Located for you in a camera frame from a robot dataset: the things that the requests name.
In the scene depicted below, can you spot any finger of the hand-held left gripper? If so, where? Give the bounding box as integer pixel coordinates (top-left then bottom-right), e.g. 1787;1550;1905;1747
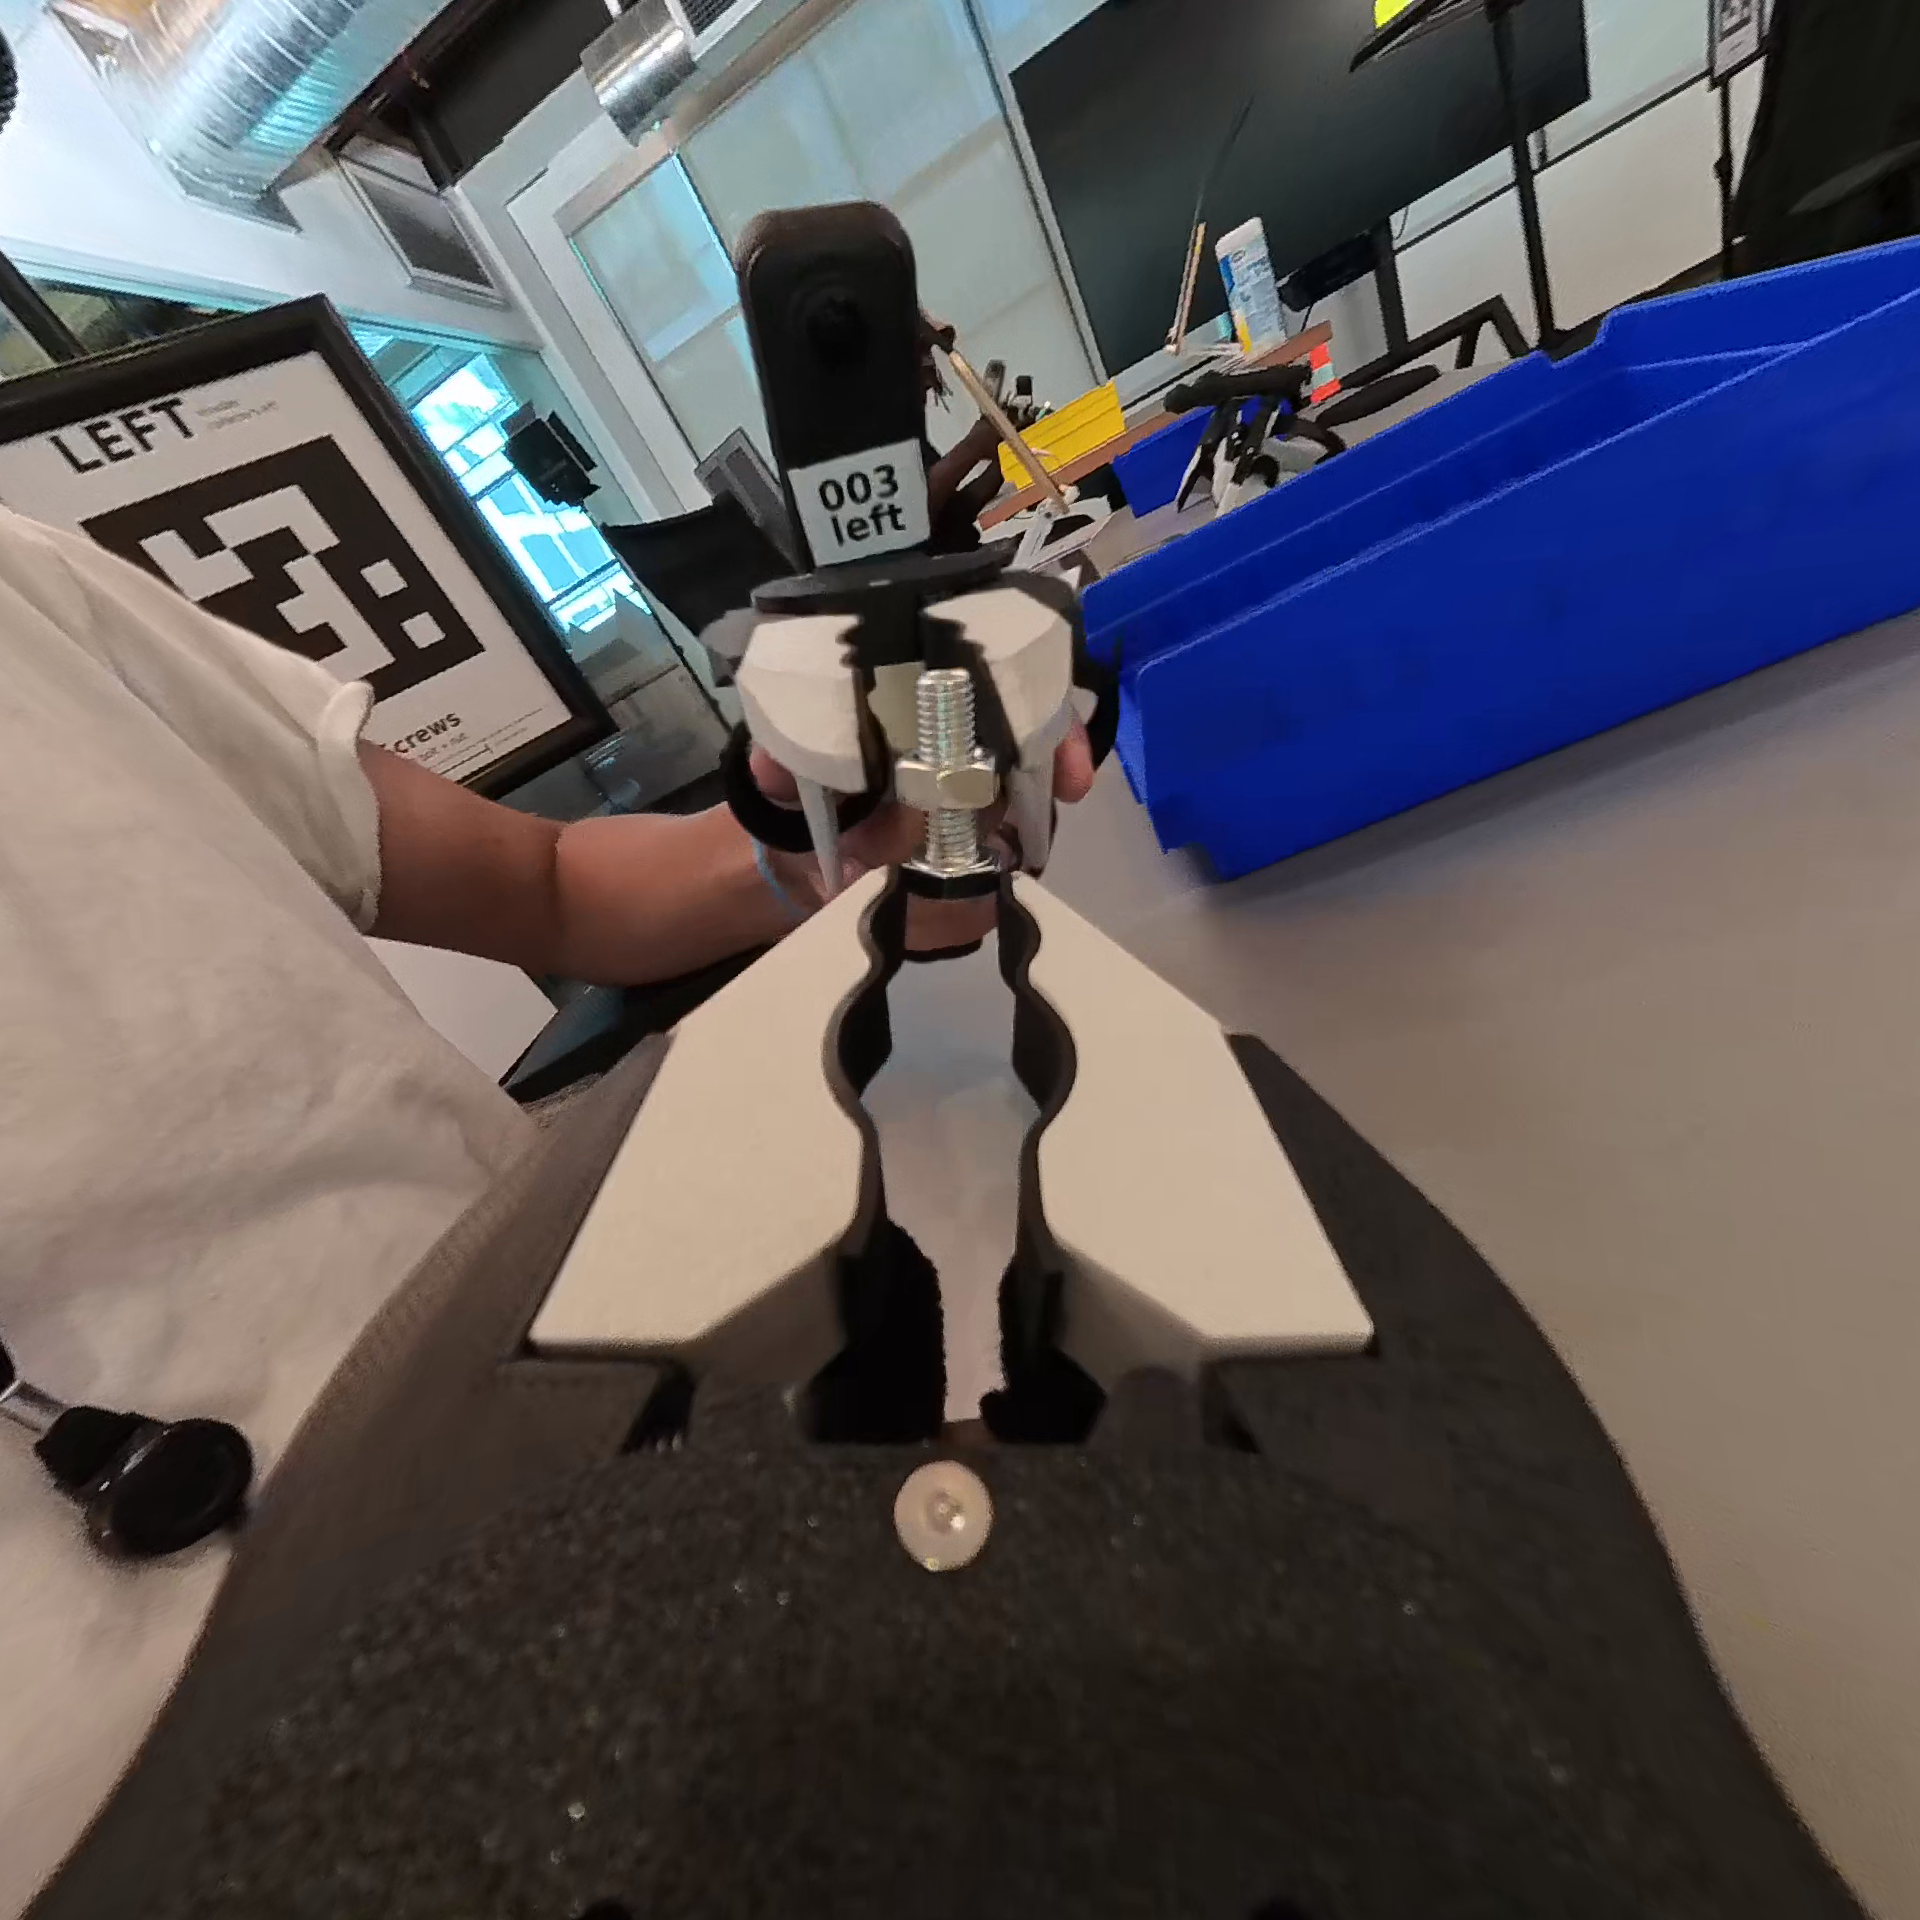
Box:
733;611;879;898
936;584;1090;873

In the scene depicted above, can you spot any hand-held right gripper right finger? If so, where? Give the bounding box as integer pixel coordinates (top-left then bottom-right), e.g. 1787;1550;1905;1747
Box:
992;873;1380;1377

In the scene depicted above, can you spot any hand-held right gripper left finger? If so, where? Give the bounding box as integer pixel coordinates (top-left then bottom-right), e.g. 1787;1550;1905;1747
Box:
525;867;904;1374

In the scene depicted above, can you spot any steel hex bolt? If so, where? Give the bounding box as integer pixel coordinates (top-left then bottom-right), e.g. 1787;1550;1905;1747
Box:
896;669;1004;903

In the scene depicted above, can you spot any blue plastic bin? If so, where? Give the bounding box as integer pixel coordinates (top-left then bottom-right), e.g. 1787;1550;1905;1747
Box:
1106;411;1220;515
1076;233;1920;886

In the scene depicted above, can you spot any person's left forearm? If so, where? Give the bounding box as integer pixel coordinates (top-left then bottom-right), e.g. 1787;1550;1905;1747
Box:
356;741;824;991

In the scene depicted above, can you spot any grey desk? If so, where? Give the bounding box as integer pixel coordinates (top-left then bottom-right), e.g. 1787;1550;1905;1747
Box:
1036;608;1920;1920

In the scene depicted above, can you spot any person's left hand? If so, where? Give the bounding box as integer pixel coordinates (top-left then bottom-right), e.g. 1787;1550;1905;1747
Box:
747;733;1100;959

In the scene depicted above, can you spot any wooden rod on white base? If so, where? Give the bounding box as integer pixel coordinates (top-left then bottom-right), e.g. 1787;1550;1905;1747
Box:
928;333;1079;524

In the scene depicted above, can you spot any black office chair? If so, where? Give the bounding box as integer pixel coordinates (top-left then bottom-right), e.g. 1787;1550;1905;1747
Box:
597;428;803;727

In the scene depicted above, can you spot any yellow plastic bin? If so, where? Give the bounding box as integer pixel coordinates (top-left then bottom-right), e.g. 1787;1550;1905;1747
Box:
1019;377;1128;462

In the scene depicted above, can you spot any black hanging speaker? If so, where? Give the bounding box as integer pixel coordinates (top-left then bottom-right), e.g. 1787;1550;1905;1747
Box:
498;408;601;507

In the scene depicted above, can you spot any black and white gripper tool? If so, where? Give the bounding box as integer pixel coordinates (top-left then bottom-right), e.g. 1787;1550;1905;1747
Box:
1164;371;1346;522

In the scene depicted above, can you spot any white wipes canister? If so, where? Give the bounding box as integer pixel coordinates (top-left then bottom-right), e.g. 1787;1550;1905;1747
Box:
1212;215;1295;357

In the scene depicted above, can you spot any large black television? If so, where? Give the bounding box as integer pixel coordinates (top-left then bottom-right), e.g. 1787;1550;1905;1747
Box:
1006;0;1597;389

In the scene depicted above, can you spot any framed left tag sign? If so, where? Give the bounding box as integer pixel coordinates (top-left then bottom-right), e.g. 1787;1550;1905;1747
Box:
0;293;620;800

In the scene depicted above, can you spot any person's white shirt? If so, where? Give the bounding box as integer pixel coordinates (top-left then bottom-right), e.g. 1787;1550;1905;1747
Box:
0;502;546;1876

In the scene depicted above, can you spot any dark cloth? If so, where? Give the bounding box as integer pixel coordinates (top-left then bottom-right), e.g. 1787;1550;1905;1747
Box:
1729;0;1920;283

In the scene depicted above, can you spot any silver air duct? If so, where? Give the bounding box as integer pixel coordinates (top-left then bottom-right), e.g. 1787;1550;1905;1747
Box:
581;0;712;103
143;0;354;204

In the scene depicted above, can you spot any wall vent grille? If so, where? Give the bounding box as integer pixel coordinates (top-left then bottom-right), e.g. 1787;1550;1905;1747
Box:
333;138;509;304

